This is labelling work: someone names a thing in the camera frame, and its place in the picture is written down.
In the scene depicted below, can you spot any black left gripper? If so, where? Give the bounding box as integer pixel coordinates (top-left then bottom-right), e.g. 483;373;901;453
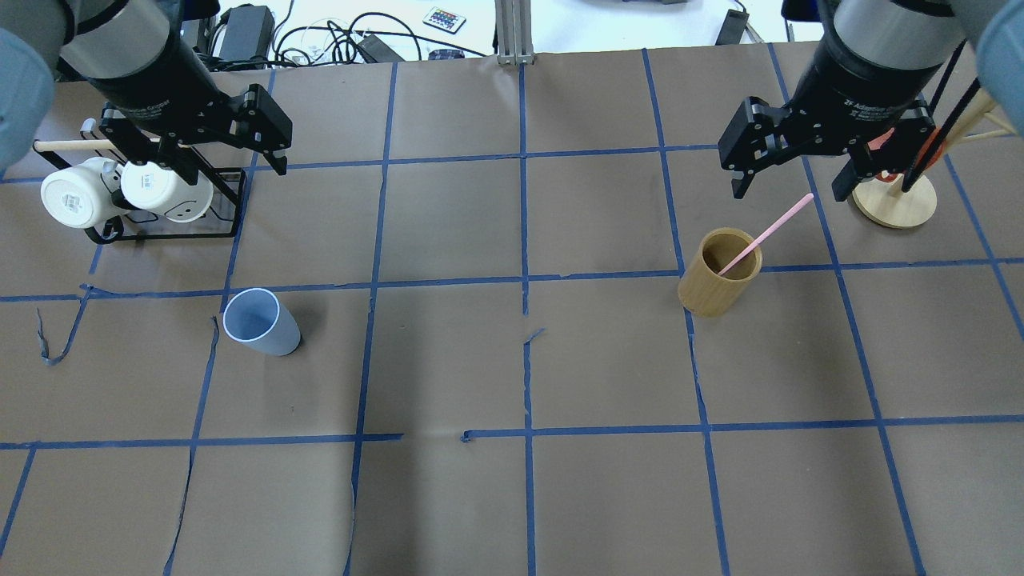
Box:
98;83;294;210

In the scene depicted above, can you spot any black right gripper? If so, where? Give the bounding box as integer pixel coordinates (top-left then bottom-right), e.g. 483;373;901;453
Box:
718;76;936;202

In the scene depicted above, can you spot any light blue plastic cup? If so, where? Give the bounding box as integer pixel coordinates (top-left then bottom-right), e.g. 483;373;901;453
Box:
222;287;302;357

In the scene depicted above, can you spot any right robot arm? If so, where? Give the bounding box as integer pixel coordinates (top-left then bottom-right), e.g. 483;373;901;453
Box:
718;1;1023;202

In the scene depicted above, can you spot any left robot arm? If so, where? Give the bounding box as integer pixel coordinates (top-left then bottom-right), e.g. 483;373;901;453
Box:
1;1;293;186

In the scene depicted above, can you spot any white mug right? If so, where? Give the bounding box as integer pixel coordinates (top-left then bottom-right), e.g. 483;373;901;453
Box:
120;162;214;223

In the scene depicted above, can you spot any white mug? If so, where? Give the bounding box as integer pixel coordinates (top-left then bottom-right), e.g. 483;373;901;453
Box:
40;157;126;230
120;162;214;223

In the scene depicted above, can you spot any orange mug on tree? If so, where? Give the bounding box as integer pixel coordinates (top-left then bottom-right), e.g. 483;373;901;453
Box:
868;126;948;182

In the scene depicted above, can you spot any black power adapter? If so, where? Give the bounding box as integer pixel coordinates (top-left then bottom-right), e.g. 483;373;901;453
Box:
215;4;274;68

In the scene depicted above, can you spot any wooden mug tree stand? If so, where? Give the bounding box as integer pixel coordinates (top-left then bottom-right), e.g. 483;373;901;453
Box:
851;88;1018;230

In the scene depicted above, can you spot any white mug left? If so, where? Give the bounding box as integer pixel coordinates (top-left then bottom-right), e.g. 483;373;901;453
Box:
40;157;126;230

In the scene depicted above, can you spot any bamboo cylinder holder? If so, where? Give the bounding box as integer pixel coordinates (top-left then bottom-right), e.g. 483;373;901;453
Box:
678;227;763;318

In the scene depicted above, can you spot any remote control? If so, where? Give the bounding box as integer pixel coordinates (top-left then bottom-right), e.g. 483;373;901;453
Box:
422;6;467;35

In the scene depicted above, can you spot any black wire mug rack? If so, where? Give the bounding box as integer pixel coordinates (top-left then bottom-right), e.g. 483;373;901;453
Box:
32;119;246;246

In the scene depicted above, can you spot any aluminium frame post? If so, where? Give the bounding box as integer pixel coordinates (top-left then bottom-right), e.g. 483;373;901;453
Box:
494;0;535;66

